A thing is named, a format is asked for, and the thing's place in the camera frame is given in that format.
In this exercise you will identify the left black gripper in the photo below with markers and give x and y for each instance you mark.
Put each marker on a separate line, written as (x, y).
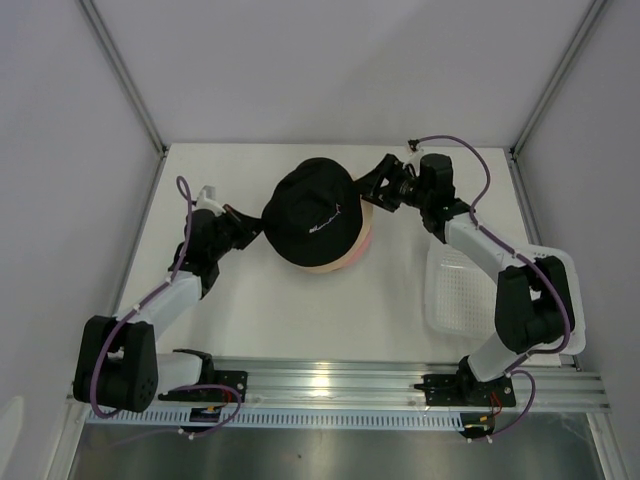
(248, 227)

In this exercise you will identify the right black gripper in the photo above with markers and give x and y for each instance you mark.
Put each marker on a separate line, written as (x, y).
(369, 183)

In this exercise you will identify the beige bucket hat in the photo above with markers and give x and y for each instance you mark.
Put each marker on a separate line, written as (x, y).
(332, 221)

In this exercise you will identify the black and beige hat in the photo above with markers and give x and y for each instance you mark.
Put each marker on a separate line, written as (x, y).
(277, 216)

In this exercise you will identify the pink bucket hat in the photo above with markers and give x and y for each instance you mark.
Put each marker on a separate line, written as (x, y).
(360, 250)

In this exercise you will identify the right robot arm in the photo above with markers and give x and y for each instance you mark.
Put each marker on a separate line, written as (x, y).
(538, 305)

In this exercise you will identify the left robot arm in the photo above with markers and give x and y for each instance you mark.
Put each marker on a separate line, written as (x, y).
(119, 367)

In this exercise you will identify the white plastic basket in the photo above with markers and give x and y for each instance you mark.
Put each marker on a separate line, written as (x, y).
(459, 297)

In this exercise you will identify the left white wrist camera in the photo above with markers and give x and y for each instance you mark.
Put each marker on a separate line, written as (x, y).
(206, 200)

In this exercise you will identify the right aluminium frame post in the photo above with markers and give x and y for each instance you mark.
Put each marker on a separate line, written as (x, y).
(578, 41)

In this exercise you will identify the aluminium frame post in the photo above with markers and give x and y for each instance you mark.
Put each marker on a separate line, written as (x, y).
(578, 41)
(114, 59)

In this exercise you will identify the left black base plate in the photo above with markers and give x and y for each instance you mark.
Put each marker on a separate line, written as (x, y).
(212, 386)

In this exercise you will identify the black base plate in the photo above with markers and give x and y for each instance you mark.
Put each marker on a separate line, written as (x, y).
(212, 386)
(448, 390)

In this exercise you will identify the aluminium mounting rail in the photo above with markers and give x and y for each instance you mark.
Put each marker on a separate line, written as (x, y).
(313, 384)

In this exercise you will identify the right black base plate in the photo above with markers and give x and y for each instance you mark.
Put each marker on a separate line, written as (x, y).
(448, 390)

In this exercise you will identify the left aluminium frame post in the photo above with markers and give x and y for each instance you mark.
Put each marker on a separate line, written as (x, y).
(114, 59)

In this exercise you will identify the white slotted cable duct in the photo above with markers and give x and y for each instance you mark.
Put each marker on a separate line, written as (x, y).
(208, 417)

